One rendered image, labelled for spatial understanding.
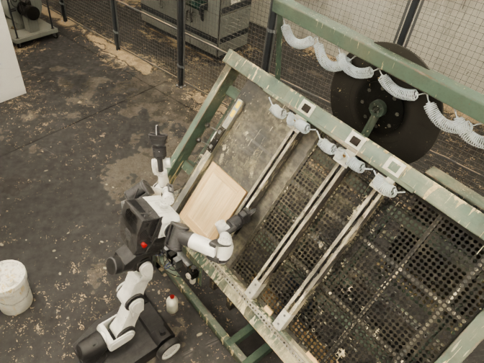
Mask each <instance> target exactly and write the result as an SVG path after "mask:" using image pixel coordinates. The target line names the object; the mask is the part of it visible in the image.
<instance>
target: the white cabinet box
mask: <svg viewBox="0 0 484 363"><path fill-rule="evenodd" d="M23 94H26V89H25V87H24V82H23V79H22V75H21V72H20V69H19V64H18V61H17V57H16V54H15V51H14V46H13V43H12V39H11V36H10V33H9V28H8V25H7V23H6V18H5V15H4V10H3V7H2V5H1V0H0V103H1V102H4V101H6V100H9V99H12V98H15V97H18V96H20V95H23Z"/></svg>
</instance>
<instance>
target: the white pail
mask: <svg viewBox="0 0 484 363"><path fill-rule="evenodd" d="M27 279H28V277H27V271H26V269H25V267H24V265H23V264H22V263H21V262H19V261H15V260H5V261H0V310H1V312H2V313H3V314H5V315H19V314H20V313H23V312H24V311H26V310H27V309H28V308H29V307H30V306H31V304H32V301H33V296H32V292H31V289H30V284H29V283H28V282H29V280H28V281H27Z"/></svg>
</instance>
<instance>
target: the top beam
mask: <svg viewBox="0 0 484 363"><path fill-rule="evenodd" d="M223 62H225V63H227V64H228V65H229V66H230V67H232V68H234V69H235V70H237V71H238V72H239V73H241V74H242V75H244V76H245V77H246V78H248V79H250V80H251V81H252V82H254V83H255V84H257V85H258V86H260V87H261V88H262V89H264V87H265V88H266V89H268V90H270V91H271V92H272V93H274V94H276V95H277V96H278V97H279V98H281V99H283V100H284V101H286V102H287V103H288V104H290V105H292V106H293V107H294V108H295V109H297V108H298V107H299V106H300V104H301V102H302V101H303V100H304V99H306V100H307V101H309V102H310V103H311V104H313V105H315V106H316V108H315V110H314V111H313V113H312V115H311V116H310V117H309V118H310V119H312V120H313V121H315V122H317V123H318V124H319V125H321V126H322V127H324V128H325V129H327V130H328V131H329V132H331V133H333V134H334V135H335V136H337V137H338V138H340V139H341V140H343V141H345V140H346V139H347V137H348V136H349V134H350V133H351V132H352V131H354V132H356V133H357V134H359V135H360V136H362V137H363V138H365V139H366V140H367V141H366V142H365V143H364V145H363V146H362V147H361V149H360V150H359V152H360V153H362V154H363V155H365V156H366V157H367V158H369V159H370V160H372V161H374V162H375V163H376V164H378V165H379V166H381V167H383V165H384V164H385V162H386V161H387V160H388V159H389V157H390V156H392V157H394V158H396V159H397V160H399V161H400V162H401V163H403V164H405V165H406V166H407V167H406V168H405V170H404V171H403V173H402V174H401V175H400V176H399V177H398V178H399V180H401V181H402V182H404V183H406V184H407V185H408V186H410V187H412V188H413V189H415V191H414V193H415V194H417V195H418V196H419V197H421V198H423V199H424V200H426V201H427V202H428V203H430V204H431V205H433V206H435V208H437V209H438V210H440V211H442V212H443V213H444V214H446V215H447V216H449V217H450V218H451V219H453V220H455V221H456V222H458V223H459V224H460V225H462V226H463V227H465V228H466V229H468V230H469V231H470V232H472V233H474V234H475V235H476V236H478V237H479V238H481V239H482V240H484V214H483V213H482V212H481V211H479V210H477V209H475V208H474V207H473V206H471V205H469V204H468V203H466V202H465V201H464V200H461V199H460V198H459V197H457V196H456V195H454V194H452V193H451V192H450V191H448V190H447V189H445V188H443V187H442V186H440V185H439V184H437V183H436V182H435V181H433V180H431V179H430V178H428V177H427V176H425V175H423V174H422V173H421V172H419V171H417V170H416V169H414V168H413V167H411V166H409V165H408V164H407V163H405V162H404V161H402V160H400V159H399V158H398V157H396V156H394V155H393V154H391V153H390V152H388V151H386V150H385V149H384V148H382V147H381V146H379V145H378V144H376V143H374V142H373V141H371V140H370V139H369V138H367V137H365V136H364V135H362V134H361V133H359V132H357V131H356V130H355V129H353V128H352V127H350V126H348V125H347V124H345V123H344V122H342V121H340V120H339V119H338V118H336V117H334V116H333V115H332V114H330V113H329V112H327V111H325V110H324V109H322V108H321V107H319V106H318V105H317V104H315V103H313V102H312V101H310V100H309V99H307V98H305V97H304V96H303V95H301V94H299V93H298V92H296V91H295V90H293V89H291V88H290V87H289V86H287V85H286V84H284V83H282V82H281V81H280V80H278V79H276V78H275V77H273V76H272V75H270V74H269V73H267V72H266V71H264V70H263V69H261V68H259V67H258V66H256V65H255V64H253V63H252V62H251V61H249V60H247V59H246V58H244V57H243V56H241V55H239V54H238V53H237V52H235V51H234V50H232V49H229V50H228V52H227V53H226V55H225V57H224V59H223ZM388 168H389V170H391V171H393V172H394V173H396V172H397V171H398V169H399V168H400V166H399V165H398V164H396V163H395V162H394V161H392V163H391V164H390V165H389V166H388Z"/></svg>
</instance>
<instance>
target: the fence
mask: <svg viewBox="0 0 484 363"><path fill-rule="evenodd" d="M238 101H240V102H241V104H240V106H239V107H238V109H237V108H235V106H236V104H237V103H238ZM245 105H246V103H245V102H243V101H242V100H240V99H238V100H237V102H236V103H235V105H234V107H233V108H232V110H231V111H230V113H229V115H228V116H227V118H226V120H225V122H224V123H223V125H222V126H223V127H224V128H225V132H224V133H223V135H222V137H221V138H220V140H219V141H218V144H217V145H216V146H215V148H214V150H213V151H212V153H210V152H209V151H208V150H207V151H206V152H205V154H204V156H203V157H202V159H201V161H200V162H199V164H198V165H197V167H196V169H195V170H194V172H193V174H192V175H191V176H190V178H189V180H188V182H187V183H186V185H185V187H184V188H183V190H182V191H181V193H180V195H179V196H178V198H177V199H176V201H175V203H174V205H173V206H172V208H173V209H174V211H175V212H176V213H179V211H180V209H181V208H182V206H183V205H184V203H185V202H186V200H187V198H188V196H189V195H190V193H191V192H192V190H193V189H194V187H195V185H196V184H197V182H198V181H199V179H200V177H201V175H202V174H203V172H204V171H205V169H206V168H207V166H208V164H209V163H210V161H211V160H212V157H213V156H214V155H215V153H216V151H217V150H218V148H219V147H220V145H221V143H222V142H223V140H224V139H225V137H226V135H227V134H228V132H229V130H230V129H231V128H232V126H233V124H234V122H235V121H236V119H237V118H238V116H239V114H240V113H241V111H242V109H243V108H244V107H245ZM233 109H234V110H235V111H236V113H235V114H234V115H233V117H231V116H230V114H231V112H232V111H233Z"/></svg>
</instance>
